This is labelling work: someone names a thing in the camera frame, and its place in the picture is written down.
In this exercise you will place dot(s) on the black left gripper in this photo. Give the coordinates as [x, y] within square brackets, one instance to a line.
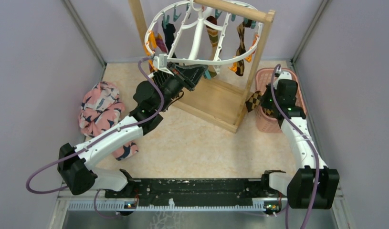
[189, 76]

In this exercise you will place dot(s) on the white plastic sock hanger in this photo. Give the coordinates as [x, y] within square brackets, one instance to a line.
[222, 10]

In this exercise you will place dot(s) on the maroon purple striped sock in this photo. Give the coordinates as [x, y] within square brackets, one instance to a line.
[160, 43]

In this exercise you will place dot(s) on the brown argyle sock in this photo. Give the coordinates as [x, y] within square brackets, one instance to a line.
[257, 102]
[241, 49]

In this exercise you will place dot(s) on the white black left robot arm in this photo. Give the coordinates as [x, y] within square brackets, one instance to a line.
[77, 164]

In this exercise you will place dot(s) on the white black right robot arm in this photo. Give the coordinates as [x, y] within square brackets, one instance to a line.
[314, 180]

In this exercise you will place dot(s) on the wooden hanger stand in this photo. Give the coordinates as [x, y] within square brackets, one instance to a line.
[221, 100]

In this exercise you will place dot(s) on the black white striped sock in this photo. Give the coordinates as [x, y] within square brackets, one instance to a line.
[169, 33]

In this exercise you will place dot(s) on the pink laundry basket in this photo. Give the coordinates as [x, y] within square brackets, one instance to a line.
[266, 123]

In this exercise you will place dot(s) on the pink navy patterned cloth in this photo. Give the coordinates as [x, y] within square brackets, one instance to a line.
[101, 109]

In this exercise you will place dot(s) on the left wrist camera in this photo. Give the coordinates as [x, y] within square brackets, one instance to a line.
[160, 62]

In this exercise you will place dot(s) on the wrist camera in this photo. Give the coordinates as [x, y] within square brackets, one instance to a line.
[281, 75]
[160, 62]

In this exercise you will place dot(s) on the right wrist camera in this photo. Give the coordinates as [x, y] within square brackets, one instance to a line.
[281, 75]

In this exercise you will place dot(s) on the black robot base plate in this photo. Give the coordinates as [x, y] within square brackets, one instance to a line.
[207, 192]

